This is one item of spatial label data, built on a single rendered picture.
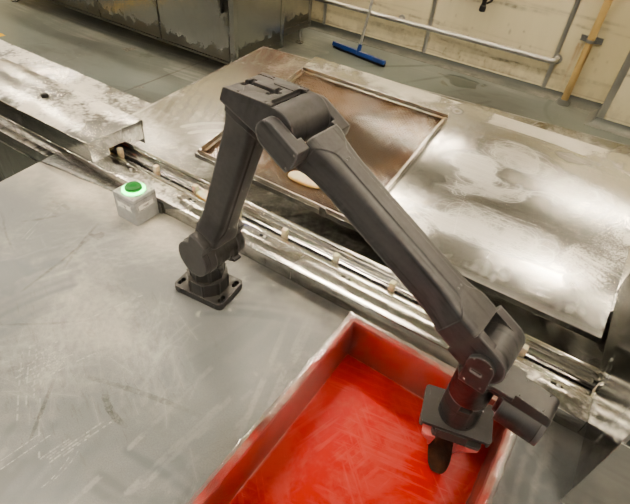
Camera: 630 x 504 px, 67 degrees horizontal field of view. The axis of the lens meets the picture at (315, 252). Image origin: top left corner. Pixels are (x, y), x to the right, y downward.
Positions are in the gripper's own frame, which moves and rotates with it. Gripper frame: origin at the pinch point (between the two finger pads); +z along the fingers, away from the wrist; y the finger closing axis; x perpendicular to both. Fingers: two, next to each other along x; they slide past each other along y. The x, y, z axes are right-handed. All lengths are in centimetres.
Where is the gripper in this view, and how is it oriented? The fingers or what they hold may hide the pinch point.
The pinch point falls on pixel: (441, 442)
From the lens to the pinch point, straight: 84.6
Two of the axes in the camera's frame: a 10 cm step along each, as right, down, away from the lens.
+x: 3.3, -6.1, 7.2
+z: -0.8, 7.4, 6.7
